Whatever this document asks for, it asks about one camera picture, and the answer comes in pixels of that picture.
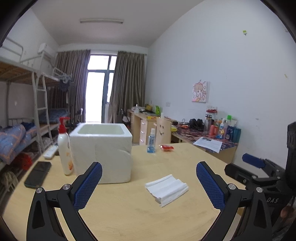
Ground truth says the white tissue pack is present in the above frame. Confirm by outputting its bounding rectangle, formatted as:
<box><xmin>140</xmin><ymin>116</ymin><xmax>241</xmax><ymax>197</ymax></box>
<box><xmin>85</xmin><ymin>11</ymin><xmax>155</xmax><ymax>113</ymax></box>
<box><xmin>145</xmin><ymin>174</ymin><xmax>189</xmax><ymax>207</ymax></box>

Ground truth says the person's right hand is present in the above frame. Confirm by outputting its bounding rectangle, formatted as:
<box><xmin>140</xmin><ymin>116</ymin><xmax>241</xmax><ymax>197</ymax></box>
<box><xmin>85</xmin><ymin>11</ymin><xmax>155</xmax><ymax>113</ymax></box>
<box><xmin>280</xmin><ymin>205</ymin><xmax>295</xmax><ymax>219</ymax></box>

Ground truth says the patterned cloth desk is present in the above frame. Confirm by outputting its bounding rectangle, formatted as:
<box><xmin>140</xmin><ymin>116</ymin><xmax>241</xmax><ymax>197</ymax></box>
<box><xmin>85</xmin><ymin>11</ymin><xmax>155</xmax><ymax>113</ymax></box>
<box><xmin>171</xmin><ymin>126</ymin><xmax>238</xmax><ymax>164</ymax></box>

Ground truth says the white paper sheet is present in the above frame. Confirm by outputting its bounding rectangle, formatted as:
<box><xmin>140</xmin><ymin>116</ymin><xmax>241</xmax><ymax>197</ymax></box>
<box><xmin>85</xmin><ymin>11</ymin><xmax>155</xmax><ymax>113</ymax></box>
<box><xmin>193</xmin><ymin>137</ymin><xmax>222</xmax><ymax>153</ymax></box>

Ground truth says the black smartphone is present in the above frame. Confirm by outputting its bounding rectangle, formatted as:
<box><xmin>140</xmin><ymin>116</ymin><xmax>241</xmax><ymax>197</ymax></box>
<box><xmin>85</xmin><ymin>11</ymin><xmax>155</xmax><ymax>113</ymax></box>
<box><xmin>24</xmin><ymin>161</ymin><xmax>52</xmax><ymax>189</ymax></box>

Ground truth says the clear red-lid bottle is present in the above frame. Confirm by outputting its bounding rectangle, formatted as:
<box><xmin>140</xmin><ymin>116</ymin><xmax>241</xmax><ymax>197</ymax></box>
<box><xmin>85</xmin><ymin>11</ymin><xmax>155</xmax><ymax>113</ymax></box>
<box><xmin>204</xmin><ymin>108</ymin><xmax>218</xmax><ymax>135</ymax></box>

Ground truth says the white remote control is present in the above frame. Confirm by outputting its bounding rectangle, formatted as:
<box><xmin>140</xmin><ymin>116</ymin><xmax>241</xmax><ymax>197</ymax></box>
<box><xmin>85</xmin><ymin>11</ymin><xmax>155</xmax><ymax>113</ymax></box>
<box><xmin>43</xmin><ymin>145</ymin><xmax>58</xmax><ymax>160</ymax></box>

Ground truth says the white lotion pump bottle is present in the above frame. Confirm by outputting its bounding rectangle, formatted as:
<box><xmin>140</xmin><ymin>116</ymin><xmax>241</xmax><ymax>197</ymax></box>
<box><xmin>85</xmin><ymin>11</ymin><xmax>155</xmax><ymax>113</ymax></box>
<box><xmin>58</xmin><ymin>117</ymin><xmax>74</xmax><ymax>176</ymax></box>

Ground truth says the red snack packet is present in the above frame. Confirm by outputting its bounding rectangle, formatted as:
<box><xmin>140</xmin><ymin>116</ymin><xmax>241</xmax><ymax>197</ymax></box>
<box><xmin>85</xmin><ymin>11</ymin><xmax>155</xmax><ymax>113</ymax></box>
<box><xmin>159</xmin><ymin>145</ymin><xmax>174</xmax><ymax>152</ymax></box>

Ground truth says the wooden smiley chair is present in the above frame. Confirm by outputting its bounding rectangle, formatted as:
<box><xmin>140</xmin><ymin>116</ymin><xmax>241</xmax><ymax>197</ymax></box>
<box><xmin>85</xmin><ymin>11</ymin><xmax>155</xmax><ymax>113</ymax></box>
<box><xmin>156</xmin><ymin>118</ymin><xmax>171</xmax><ymax>146</ymax></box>

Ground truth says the blue plaid quilt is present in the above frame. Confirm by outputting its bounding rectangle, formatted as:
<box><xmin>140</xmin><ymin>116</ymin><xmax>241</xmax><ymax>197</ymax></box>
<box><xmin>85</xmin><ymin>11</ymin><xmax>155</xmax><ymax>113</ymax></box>
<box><xmin>1</xmin><ymin>123</ymin><xmax>37</xmax><ymax>165</ymax></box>

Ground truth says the blue spray bottle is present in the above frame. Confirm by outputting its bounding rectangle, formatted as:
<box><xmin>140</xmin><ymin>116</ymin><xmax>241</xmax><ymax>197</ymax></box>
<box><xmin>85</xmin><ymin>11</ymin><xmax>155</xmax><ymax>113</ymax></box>
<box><xmin>147</xmin><ymin>128</ymin><xmax>156</xmax><ymax>153</ymax></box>

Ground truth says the white styrofoam box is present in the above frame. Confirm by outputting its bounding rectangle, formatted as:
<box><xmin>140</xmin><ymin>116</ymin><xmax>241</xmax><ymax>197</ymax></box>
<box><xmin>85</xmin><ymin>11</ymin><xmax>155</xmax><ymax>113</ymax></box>
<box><xmin>69</xmin><ymin>123</ymin><xmax>133</xmax><ymax>184</ymax></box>

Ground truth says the wooden desk with drawers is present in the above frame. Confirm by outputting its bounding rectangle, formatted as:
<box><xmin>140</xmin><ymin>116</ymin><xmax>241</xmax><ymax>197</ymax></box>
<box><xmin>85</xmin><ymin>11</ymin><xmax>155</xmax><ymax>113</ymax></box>
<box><xmin>128</xmin><ymin>110</ymin><xmax>157</xmax><ymax>145</ymax></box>

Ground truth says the metal bunk bed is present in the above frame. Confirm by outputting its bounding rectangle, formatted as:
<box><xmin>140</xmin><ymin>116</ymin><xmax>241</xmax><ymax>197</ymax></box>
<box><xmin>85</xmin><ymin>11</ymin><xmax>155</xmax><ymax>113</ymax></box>
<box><xmin>0</xmin><ymin>38</ymin><xmax>72</xmax><ymax>176</ymax></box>

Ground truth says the right brown curtain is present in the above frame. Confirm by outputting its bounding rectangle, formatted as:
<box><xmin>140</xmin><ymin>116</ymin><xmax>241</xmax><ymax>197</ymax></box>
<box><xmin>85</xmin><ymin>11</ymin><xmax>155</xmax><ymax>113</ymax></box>
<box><xmin>108</xmin><ymin>51</ymin><xmax>145</xmax><ymax>123</ymax></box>

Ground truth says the brown curtain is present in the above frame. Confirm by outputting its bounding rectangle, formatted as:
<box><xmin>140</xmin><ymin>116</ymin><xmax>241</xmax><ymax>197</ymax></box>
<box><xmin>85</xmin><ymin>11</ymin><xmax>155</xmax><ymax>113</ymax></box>
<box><xmin>48</xmin><ymin>50</ymin><xmax>91</xmax><ymax>123</ymax></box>
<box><xmin>108</xmin><ymin>51</ymin><xmax>145</xmax><ymax>123</ymax></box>

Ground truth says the left brown curtain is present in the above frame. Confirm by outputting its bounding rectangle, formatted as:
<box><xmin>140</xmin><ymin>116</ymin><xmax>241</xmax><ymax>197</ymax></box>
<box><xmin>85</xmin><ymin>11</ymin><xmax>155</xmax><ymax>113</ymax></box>
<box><xmin>48</xmin><ymin>50</ymin><xmax>91</xmax><ymax>123</ymax></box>

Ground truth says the white air conditioner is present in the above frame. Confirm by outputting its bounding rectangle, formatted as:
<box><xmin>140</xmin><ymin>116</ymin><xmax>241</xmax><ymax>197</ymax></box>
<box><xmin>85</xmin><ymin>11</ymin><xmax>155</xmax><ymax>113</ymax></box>
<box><xmin>37</xmin><ymin>43</ymin><xmax>56</xmax><ymax>59</ymax></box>

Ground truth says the ceiling tube light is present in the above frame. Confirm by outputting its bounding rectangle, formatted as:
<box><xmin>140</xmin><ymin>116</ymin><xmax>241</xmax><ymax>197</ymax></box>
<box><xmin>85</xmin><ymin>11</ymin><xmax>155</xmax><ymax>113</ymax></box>
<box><xmin>79</xmin><ymin>18</ymin><xmax>124</xmax><ymax>24</ymax></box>

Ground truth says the anime girl wall picture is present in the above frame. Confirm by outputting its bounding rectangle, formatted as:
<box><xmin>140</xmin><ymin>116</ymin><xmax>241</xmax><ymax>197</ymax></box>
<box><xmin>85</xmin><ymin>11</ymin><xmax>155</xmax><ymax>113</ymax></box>
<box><xmin>192</xmin><ymin>80</ymin><xmax>207</xmax><ymax>103</ymax></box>

